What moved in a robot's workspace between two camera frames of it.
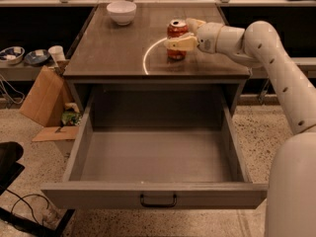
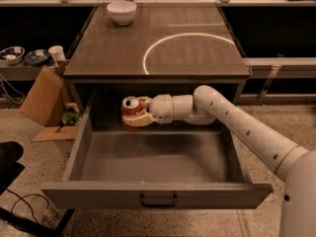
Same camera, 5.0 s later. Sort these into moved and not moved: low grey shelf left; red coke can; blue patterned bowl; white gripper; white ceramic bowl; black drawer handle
Moved: red coke can; white gripper
Not moved: low grey shelf left; white ceramic bowl; blue patterned bowl; black drawer handle
